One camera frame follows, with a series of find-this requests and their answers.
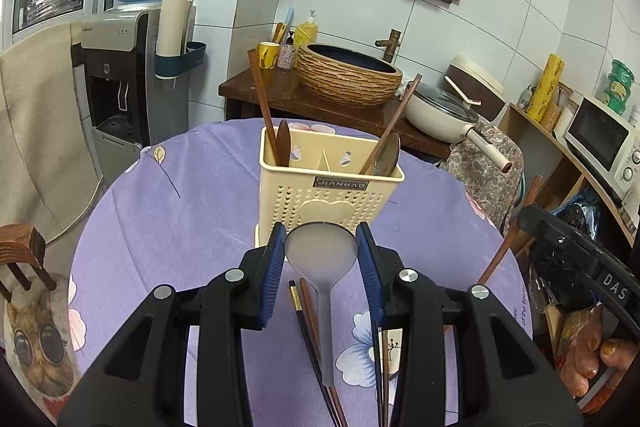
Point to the dark wooden chair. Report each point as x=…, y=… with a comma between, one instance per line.
x=22, y=252

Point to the bronze faucet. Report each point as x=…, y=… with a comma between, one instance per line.
x=391, y=44

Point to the cream pan with lid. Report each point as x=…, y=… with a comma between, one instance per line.
x=435, y=117

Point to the woven-pattern sink basin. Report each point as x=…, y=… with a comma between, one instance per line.
x=345, y=84

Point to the glass jar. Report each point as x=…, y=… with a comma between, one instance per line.
x=551, y=118

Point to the blue wall caddy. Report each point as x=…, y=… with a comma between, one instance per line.
x=180, y=62

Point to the black plastic bag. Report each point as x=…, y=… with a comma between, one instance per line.
x=555, y=277

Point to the stacked green cups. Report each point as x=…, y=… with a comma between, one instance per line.
x=619, y=87

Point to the grey water dispenser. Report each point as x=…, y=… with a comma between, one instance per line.
x=115, y=72

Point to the yellow wrap roll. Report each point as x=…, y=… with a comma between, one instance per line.
x=545, y=87

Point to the person's right hand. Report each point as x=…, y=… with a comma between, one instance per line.
x=595, y=352

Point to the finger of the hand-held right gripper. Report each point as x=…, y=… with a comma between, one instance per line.
x=560, y=234

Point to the yellow cup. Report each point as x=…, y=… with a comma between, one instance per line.
x=268, y=56

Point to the cat print seat cushion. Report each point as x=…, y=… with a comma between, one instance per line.
x=40, y=347

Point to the brown and white rice cooker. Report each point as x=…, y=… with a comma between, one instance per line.
x=480, y=79

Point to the cream plastic utensil holder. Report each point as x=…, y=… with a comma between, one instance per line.
x=300, y=197

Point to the white microwave oven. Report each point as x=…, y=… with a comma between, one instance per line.
x=597, y=139

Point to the yellow dish soap bottle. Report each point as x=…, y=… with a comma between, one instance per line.
x=305, y=34

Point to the dark wooden chopstick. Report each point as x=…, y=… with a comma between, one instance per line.
x=296, y=303
x=381, y=382

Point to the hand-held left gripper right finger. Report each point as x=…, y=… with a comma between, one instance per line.
x=369, y=277

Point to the cream cup dispenser tube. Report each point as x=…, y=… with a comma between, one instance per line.
x=172, y=27

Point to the floral patterned cloth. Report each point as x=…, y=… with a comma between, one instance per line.
x=487, y=172

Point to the wooden shelf unit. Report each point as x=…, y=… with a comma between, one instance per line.
x=560, y=167

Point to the purple floral tablecloth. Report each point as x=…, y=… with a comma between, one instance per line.
x=175, y=232

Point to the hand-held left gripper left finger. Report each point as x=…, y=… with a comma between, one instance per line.
x=274, y=277

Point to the small floral pump bottle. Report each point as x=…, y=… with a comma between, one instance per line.
x=286, y=54

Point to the beige cloth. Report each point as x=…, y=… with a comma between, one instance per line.
x=40, y=132

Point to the translucent grey rice spoon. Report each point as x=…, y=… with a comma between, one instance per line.
x=322, y=252

